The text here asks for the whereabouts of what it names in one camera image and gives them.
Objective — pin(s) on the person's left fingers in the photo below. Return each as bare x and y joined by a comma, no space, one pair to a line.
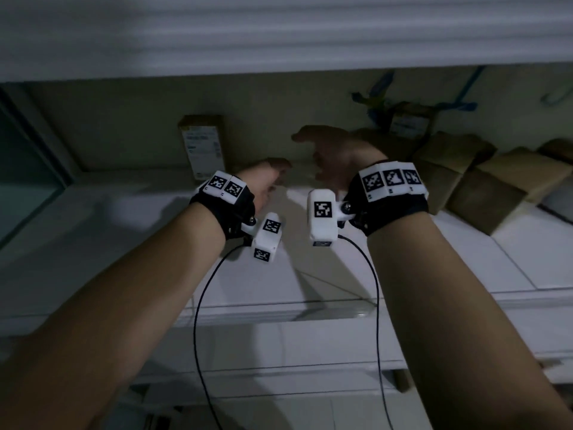
278,166

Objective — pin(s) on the small brown box white label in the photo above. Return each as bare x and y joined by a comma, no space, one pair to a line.
409,120

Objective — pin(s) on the black left wristband with markers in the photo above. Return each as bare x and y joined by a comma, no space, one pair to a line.
224,199

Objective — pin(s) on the person's right fingers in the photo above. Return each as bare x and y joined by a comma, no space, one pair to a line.
309,134

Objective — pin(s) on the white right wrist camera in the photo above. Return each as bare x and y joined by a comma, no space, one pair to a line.
322,217

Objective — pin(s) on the upright brown box white label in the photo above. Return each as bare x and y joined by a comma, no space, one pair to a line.
203,145

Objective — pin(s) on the white window blind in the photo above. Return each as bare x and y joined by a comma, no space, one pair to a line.
286,31

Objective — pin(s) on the black wristband with markers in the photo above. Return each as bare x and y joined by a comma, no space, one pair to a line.
389,196
224,199

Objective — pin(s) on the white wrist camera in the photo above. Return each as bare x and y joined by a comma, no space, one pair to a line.
322,217
267,239

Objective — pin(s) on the black right wristband with markers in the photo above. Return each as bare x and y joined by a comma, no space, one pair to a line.
389,196

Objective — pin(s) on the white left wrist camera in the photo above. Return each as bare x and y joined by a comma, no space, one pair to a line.
267,239

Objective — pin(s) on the person's right forearm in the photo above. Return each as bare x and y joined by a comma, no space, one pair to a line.
452,326

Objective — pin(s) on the person's right hand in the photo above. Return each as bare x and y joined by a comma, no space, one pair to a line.
344,156

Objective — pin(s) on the blue tape strip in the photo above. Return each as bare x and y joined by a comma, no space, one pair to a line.
465,91
376,96

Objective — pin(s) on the person's left forearm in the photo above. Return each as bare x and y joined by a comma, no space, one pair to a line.
112,317

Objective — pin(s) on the person's left hand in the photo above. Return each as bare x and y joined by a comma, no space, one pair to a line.
259,181

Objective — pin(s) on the large plain cardboard box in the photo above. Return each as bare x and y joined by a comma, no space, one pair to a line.
506,188

